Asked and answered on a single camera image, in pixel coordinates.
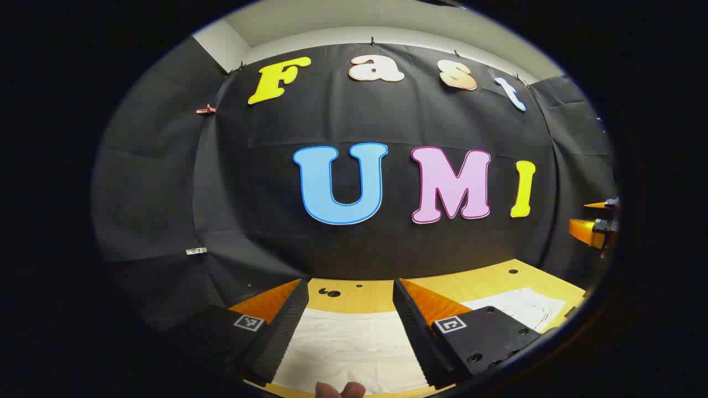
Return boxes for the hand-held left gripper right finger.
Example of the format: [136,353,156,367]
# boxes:
[393,278,542,389]

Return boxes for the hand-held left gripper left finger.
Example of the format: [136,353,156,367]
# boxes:
[171,279,309,386]

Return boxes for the white jeans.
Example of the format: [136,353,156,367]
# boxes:
[274,287,568,394]

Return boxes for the black backdrop cloth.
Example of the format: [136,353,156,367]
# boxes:
[91,36,617,332]

